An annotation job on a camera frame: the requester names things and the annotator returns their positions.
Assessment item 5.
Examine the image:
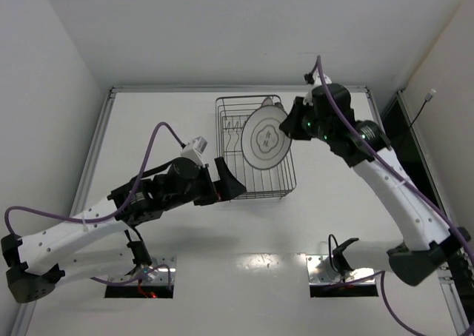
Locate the white plate thin green rim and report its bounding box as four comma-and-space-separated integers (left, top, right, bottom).
241, 106, 291, 170

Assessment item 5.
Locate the orange sunburst plate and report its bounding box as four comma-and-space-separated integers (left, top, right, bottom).
261, 96, 274, 107

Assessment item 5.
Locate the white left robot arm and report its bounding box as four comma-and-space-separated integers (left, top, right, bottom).
1, 157, 247, 303

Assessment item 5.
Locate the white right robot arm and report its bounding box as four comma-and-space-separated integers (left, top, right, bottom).
279, 84, 470, 286

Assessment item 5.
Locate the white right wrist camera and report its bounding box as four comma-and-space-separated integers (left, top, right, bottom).
303, 72, 322, 106

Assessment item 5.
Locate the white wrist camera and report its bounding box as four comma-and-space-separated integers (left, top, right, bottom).
303, 72, 322, 106
180, 136, 207, 167

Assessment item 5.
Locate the grey wire dish rack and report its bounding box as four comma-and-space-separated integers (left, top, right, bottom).
216, 94, 296, 199

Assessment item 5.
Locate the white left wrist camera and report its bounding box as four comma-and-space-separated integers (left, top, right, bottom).
180, 136, 207, 167

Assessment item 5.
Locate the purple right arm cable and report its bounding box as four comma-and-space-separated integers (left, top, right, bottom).
314, 55, 474, 336

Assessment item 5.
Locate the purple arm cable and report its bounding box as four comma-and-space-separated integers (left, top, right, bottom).
314, 55, 474, 336
4, 121, 186, 289

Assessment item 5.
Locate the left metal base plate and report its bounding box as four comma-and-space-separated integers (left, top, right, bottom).
106, 255, 177, 288

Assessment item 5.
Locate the metal base plate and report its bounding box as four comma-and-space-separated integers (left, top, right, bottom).
106, 255, 177, 288
306, 255, 375, 286

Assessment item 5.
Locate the black wall cable with plug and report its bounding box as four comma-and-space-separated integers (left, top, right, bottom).
407, 89, 437, 130

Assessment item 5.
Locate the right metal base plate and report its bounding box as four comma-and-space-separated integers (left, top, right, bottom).
306, 255, 375, 286

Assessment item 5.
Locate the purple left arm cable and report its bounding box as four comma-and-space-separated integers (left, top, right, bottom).
4, 121, 186, 289

